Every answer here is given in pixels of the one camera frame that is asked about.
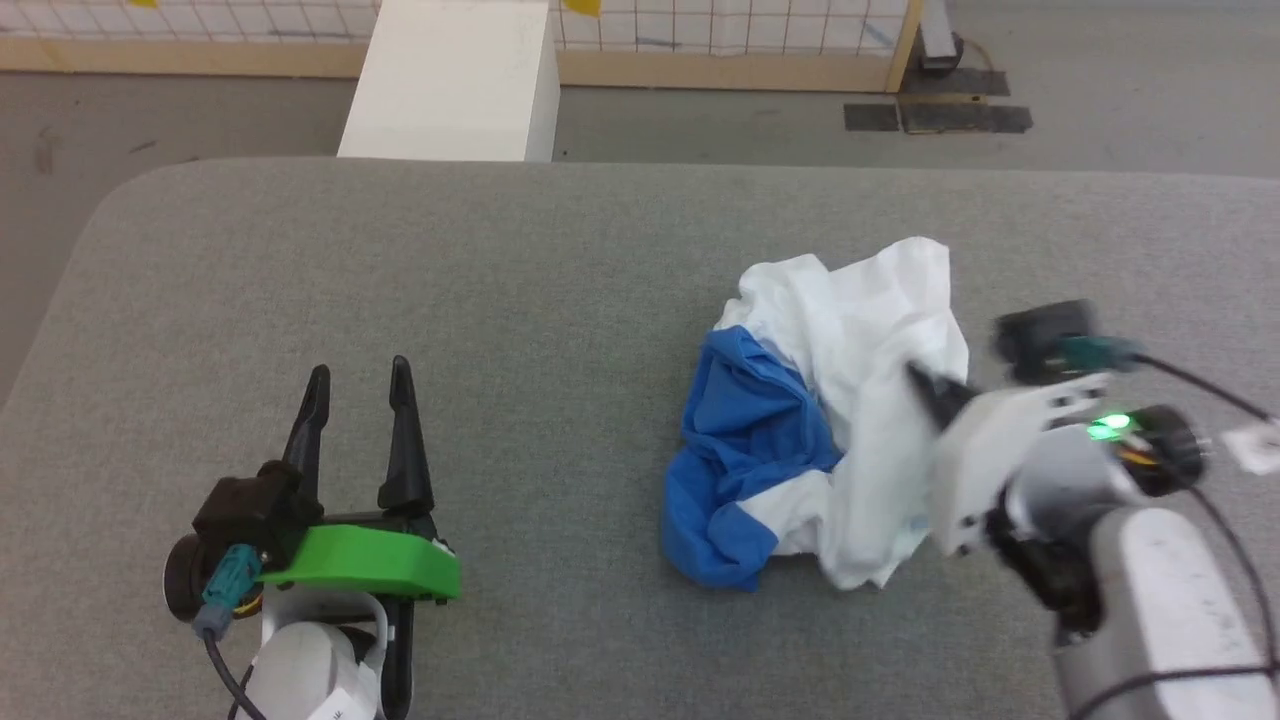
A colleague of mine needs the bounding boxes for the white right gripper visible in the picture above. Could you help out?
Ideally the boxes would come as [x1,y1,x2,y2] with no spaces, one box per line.
[904,361,1113,558]

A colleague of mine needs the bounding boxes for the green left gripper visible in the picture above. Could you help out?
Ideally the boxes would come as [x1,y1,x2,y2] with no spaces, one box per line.
[258,355,462,606]

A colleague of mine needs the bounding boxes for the white and blue garment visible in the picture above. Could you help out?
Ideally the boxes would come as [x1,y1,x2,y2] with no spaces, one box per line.
[661,236,971,593]

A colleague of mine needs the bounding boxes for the large black floor mat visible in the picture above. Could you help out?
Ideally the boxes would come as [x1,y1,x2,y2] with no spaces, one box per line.
[898,67,1035,136]

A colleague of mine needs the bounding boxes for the white rectangular box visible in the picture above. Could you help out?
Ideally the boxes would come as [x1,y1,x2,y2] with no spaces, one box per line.
[337,0,562,164]

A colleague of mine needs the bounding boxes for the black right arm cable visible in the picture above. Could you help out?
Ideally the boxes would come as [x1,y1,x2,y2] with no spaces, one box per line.
[1066,352,1280,720]

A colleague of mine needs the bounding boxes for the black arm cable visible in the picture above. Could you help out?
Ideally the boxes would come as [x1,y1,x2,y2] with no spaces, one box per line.
[1066,352,1280,720]
[204,632,269,720]

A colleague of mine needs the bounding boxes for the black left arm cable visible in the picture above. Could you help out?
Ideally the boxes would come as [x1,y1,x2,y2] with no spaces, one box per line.
[204,632,269,720]

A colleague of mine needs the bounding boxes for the white cable label tag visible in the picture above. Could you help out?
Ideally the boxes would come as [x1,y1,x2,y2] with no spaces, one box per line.
[1221,419,1280,477]

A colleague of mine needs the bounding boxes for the grey metal post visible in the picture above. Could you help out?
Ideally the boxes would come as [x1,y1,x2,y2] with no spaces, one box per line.
[919,0,967,72]

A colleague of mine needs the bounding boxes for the wooden frame wire grid fence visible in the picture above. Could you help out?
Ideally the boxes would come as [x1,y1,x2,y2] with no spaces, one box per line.
[0,0,927,95]

